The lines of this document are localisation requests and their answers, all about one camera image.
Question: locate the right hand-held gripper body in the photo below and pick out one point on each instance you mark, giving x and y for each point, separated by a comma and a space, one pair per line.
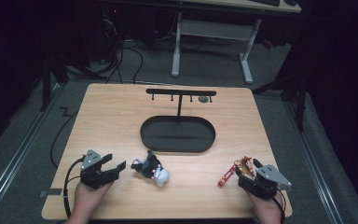
265, 183

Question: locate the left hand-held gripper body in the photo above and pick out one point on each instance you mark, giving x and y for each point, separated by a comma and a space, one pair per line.
94, 177

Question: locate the black hook stand with tray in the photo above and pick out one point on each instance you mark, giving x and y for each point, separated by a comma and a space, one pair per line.
177, 133

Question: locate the person's left hand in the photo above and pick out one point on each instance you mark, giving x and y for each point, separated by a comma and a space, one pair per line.
88, 199

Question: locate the person's right hand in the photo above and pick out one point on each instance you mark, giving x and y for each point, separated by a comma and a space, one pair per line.
267, 208

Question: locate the grey tape strip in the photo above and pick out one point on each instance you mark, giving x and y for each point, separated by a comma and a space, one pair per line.
51, 192

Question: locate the grey round disc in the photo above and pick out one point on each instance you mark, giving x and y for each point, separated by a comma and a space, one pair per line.
203, 99

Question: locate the black metal stand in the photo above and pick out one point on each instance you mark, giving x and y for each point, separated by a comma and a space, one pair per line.
48, 77
295, 87

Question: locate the white-legged wooden desk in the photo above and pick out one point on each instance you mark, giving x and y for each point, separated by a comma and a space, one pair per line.
214, 29

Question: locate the black keyboard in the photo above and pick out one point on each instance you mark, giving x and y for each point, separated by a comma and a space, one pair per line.
265, 2

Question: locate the metal floor rail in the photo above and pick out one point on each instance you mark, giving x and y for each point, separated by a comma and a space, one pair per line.
15, 161
315, 161

